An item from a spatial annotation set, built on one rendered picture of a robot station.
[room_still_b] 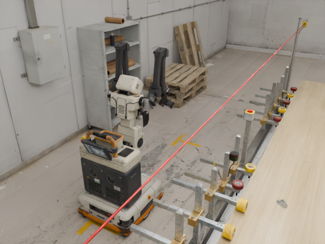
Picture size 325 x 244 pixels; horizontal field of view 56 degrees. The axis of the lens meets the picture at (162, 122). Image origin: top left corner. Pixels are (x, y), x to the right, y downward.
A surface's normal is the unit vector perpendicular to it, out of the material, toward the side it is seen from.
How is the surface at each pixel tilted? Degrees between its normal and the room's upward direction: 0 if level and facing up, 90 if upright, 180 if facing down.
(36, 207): 0
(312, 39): 90
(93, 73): 90
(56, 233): 0
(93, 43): 90
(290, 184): 0
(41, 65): 90
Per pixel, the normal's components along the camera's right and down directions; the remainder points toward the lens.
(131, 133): -0.50, 0.26
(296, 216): 0.00, -0.90
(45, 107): 0.87, 0.22
